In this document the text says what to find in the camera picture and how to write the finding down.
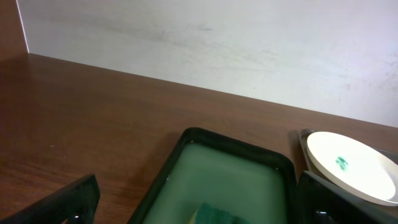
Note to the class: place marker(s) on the yellow green sponge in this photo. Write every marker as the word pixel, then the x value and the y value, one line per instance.
pixel 207 214

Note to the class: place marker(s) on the green water tray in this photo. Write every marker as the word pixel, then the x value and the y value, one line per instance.
pixel 248 181

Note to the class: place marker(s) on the dark serving tray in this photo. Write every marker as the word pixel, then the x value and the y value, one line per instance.
pixel 308 149

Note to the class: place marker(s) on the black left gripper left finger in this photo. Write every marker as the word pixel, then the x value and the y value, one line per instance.
pixel 74 203

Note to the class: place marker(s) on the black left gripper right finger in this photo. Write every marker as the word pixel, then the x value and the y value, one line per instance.
pixel 319 201

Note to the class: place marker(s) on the white plate with green stain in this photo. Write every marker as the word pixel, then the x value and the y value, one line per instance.
pixel 354 165

